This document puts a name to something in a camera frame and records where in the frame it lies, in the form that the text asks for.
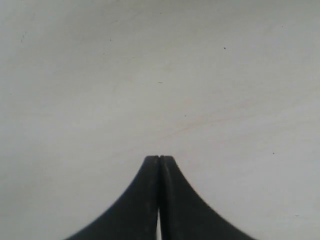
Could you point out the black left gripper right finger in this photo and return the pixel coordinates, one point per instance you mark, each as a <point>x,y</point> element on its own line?
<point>184,215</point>

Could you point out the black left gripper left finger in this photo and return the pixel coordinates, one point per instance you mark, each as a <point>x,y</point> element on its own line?
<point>134,215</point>

